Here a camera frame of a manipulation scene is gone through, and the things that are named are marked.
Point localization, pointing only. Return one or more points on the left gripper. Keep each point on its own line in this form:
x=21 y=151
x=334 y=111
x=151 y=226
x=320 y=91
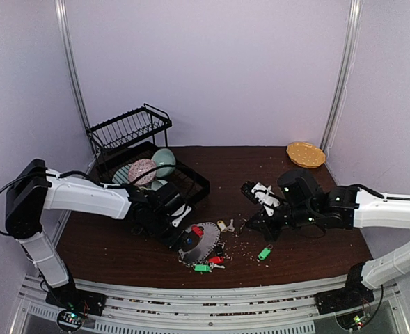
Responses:
x=176 y=240

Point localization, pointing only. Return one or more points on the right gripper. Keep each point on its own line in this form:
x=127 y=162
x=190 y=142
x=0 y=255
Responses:
x=265 y=227

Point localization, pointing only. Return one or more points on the large metal oval keyring plate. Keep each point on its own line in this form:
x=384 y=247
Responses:
x=201 y=247

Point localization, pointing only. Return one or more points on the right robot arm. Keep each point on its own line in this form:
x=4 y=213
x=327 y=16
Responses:
x=303 y=202

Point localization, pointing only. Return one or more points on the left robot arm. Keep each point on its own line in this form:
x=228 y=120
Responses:
x=38 y=188

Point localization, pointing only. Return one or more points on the red tag with keys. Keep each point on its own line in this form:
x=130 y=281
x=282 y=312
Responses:
x=197 y=230

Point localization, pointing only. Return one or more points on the small silver key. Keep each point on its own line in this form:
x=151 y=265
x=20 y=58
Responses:
x=230 y=227

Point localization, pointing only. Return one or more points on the white blue striped bowl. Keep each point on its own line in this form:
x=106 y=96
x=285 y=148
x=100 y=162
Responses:
x=159 y=183

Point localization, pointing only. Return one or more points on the green key tag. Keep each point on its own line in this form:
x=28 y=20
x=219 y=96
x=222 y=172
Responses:
x=265 y=253
x=203 y=268

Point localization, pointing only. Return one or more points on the yellow key tag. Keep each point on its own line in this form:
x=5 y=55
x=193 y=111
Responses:
x=221 y=225

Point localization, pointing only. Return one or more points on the black key fob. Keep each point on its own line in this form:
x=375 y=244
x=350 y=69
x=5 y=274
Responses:
x=219 y=250

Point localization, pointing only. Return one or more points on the pink patterned bowl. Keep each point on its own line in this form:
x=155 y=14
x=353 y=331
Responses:
x=142 y=172

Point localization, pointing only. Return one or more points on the light green bowl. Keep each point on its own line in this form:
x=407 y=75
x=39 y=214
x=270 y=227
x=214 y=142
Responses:
x=166 y=160

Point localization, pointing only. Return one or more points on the red key tag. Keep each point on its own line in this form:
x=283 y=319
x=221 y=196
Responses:
x=216 y=260

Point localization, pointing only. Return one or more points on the blue lined bowl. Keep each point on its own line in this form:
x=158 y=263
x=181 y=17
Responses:
x=121 y=176

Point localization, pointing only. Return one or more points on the yellow dotted plate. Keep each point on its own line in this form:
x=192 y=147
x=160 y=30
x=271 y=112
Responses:
x=305 y=155

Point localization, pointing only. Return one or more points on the black wire dish rack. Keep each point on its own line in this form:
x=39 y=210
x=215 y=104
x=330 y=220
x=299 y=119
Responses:
x=131 y=136

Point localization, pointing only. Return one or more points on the metal base rail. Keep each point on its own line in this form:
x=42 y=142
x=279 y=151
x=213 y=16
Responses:
x=288 y=308

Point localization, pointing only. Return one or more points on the right aluminium frame post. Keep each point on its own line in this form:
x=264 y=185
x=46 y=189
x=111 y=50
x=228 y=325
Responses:
x=347 y=60

